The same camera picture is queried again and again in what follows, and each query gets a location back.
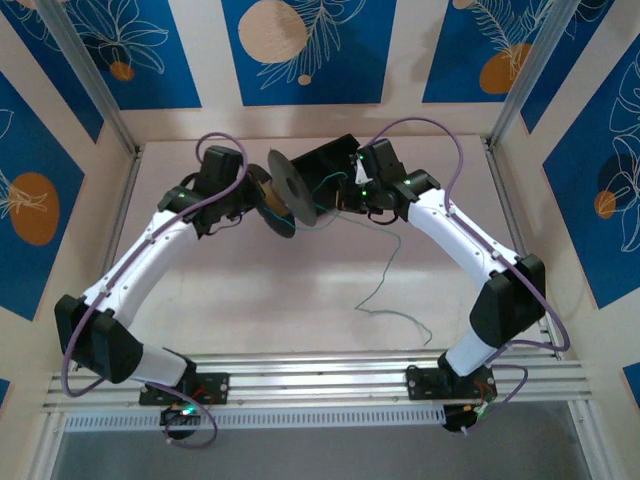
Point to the black spool with cardboard core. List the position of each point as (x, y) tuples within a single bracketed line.
[(295, 200)]

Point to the aluminium table edge rail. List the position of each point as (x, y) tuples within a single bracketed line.
[(120, 210), (510, 200)]

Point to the black two-compartment bin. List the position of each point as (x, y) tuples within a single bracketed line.
[(325, 160)]

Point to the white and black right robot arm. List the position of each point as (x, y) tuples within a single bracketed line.
[(450, 235)]

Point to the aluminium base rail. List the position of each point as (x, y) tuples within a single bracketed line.
[(320, 380)]

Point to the aluminium frame post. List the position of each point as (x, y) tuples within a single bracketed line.
[(92, 75), (531, 75)]

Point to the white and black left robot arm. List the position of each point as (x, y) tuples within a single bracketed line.
[(135, 265)]

